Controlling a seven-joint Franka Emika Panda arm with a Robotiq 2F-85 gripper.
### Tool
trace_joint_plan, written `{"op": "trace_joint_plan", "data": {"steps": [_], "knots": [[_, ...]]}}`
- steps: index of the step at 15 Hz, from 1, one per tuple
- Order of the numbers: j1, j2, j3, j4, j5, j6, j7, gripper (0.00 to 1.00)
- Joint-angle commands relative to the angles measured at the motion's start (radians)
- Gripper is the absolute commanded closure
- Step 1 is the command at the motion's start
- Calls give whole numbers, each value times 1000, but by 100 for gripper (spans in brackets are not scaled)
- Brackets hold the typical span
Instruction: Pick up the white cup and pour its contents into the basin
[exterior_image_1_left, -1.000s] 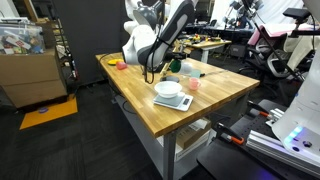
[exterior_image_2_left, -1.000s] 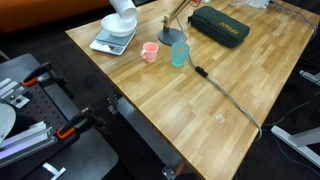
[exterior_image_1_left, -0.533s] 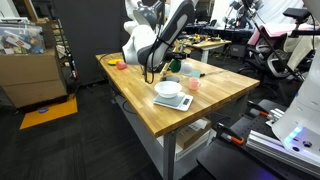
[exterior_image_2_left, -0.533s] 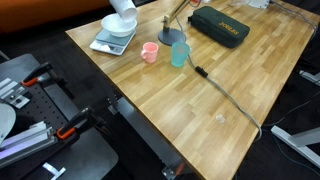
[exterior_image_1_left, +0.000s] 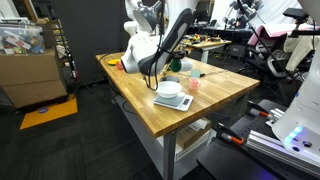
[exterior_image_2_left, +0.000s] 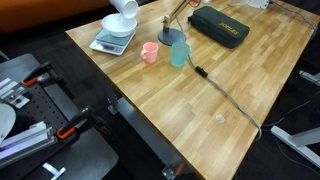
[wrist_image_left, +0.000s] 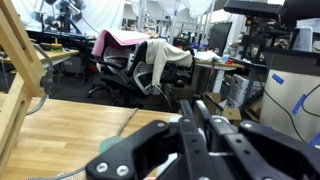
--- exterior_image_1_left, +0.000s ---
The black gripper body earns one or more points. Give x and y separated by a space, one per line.
176 55

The white cup with green rim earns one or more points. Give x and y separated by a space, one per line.
185 65

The dark background robot arm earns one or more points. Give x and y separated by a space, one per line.
245 10

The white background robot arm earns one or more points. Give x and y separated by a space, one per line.
130 26

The teal translucent cup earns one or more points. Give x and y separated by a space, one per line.
195 73

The pink mug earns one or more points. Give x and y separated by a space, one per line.
194 84

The white bowl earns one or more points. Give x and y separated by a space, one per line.
169 89

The wooden background desk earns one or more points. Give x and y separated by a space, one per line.
213 43

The white kitchen scale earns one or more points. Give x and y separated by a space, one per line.
178 102

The pink plastic toy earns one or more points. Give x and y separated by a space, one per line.
118 66

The yellow plate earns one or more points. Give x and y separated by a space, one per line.
113 61

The cardboard box with label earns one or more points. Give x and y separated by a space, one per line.
191 135

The pink cloth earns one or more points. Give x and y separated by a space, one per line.
256 35

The black partition panel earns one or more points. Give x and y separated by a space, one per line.
93 33

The black clamp with orange trigger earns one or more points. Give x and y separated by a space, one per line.
230 135
260 111

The grey mesh office chair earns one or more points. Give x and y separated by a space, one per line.
276 65

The cluttered metal rack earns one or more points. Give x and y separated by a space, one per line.
65 53

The orange floor mat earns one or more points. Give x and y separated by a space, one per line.
50 115

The purple disc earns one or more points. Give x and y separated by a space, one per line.
43 110

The brown cardboard cabinet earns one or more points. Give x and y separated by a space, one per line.
30 76

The clear plastic bin of toys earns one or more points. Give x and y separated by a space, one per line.
20 40

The grey metal table frame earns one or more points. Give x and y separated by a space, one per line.
169 156

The aluminium extrusion rail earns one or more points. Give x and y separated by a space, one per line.
266 141
275 115

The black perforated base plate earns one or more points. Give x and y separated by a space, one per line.
226 160

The black camera on stand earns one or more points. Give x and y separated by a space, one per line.
296 13

